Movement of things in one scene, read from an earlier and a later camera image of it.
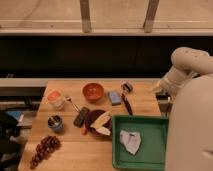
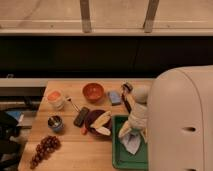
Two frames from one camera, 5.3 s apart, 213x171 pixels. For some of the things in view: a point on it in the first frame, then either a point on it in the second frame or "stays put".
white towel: [130, 140] stays put
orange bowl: [93, 92] stays put
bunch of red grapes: [47, 145] stays put
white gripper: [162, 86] to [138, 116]
